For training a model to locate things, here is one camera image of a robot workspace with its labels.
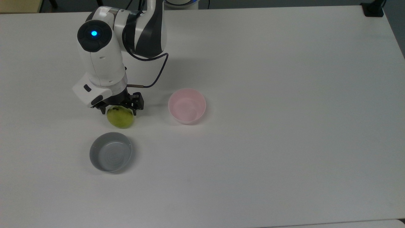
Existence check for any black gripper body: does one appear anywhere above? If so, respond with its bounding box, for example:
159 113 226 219
94 88 135 110

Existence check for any green pear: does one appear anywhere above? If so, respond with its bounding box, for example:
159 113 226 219
107 106 134 129

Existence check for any grey plastic bowl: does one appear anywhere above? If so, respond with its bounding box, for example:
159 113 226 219
90 132 133 173

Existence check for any pink plastic bowl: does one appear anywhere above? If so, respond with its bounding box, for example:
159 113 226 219
168 88 207 124

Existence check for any beige wooden board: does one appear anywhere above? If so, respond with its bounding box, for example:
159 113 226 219
0 0 43 14

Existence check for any black table clamp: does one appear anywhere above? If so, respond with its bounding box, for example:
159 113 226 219
361 0 385 17

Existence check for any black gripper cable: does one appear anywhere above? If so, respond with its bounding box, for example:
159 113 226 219
125 51 169 88

